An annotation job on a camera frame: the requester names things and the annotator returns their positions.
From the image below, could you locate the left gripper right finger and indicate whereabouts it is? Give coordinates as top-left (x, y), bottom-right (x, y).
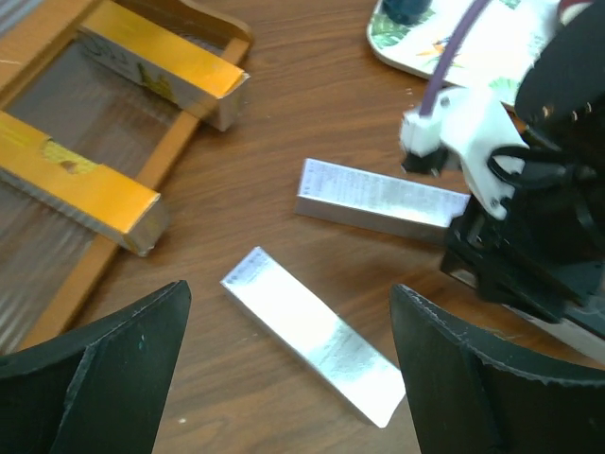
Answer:
top-left (389, 285), bottom-right (604, 453)

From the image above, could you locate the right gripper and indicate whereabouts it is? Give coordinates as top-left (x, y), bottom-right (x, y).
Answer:
top-left (441, 130), bottom-right (604, 322)

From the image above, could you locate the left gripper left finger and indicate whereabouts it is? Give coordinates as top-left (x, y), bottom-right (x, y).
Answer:
top-left (1, 281), bottom-right (191, 454)

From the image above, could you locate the gold honeycomb toothpaste box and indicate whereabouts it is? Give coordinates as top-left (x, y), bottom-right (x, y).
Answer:
top-left (1, 113), bottom-right (168, 256)

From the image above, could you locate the white orange R.O toothpaste box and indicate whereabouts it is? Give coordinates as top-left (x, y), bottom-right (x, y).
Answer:
top-left (78, 1), bottom-right (249, 131)

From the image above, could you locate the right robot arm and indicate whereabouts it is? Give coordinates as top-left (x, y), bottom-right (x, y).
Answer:
top-left (441, 1), bottom-right (604, 323)

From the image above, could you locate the orange wooden shelf rack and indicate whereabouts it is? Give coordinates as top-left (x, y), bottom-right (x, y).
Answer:
top-left (1, 1), bottom-right (253, 354)

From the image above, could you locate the silver toothpaste box upper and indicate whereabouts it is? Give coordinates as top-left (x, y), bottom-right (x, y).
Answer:
top-left (295, 158), bottom-right (469, 244)

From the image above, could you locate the silver toothpaste box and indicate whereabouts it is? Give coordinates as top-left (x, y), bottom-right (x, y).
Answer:
top-left (220, 247), bottom-right (406, 428)
top-left (295, 158), bottom-right (469, 244)

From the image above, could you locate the silver toothpaste box left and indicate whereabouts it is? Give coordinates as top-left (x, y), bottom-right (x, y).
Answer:
top-left (220, 247), bottom-right (406, 428)

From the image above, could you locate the floral serving tray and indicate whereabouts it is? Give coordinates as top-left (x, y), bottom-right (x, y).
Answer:
top-left (367, 0), bottom-right (568, 108)

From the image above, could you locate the dark blue mug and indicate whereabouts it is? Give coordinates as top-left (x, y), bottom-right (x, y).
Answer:
top-left (382, 0), bottom-right (432, 26)

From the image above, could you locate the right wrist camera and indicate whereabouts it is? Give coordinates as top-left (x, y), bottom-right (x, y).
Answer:
top-left (400, 88), bottom-right (528, 220)

